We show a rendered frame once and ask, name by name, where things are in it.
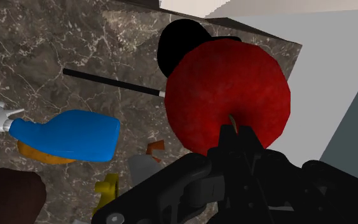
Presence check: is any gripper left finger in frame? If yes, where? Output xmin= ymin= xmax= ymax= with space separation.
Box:
xmin=92 ymin=125 xmax=240 ymax=224

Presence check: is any yellow curved object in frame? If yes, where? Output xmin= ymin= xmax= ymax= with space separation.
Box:
xmin=92 ymin=173 xmax=120 ymax=216

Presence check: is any blue spray bottle white nozzle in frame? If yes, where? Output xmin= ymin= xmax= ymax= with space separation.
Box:
xmin=0 ymin=102 xmax=121 ymax=163

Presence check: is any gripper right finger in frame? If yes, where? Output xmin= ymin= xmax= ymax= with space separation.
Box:
xmin=238 ymin=125 xmax=358 ymax=224

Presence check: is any dark brown rounded object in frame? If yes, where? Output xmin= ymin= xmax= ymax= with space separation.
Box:
xmin=0 ymin=168 xmax=47 ymax=224

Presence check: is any red apple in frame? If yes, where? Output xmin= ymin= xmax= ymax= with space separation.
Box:
xmin=164 ymin=38 xmax=292 ymax=157

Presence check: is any black stick with white tip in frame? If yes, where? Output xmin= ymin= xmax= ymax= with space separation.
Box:
xmin=62 ymin=68 xmax=167 ymax=98

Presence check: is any orange flat object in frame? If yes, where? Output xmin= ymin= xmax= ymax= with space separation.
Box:
xmin=17 ymin=140 xmax=78 ymax=165

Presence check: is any grey and orange bottle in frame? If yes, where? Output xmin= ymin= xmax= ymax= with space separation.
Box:
xmin=127 ymin=139 xmax=166 ymax=188

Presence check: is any black round object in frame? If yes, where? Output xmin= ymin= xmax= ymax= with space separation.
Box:
xmin=156 ymin=18 xmax=242 ymax=79

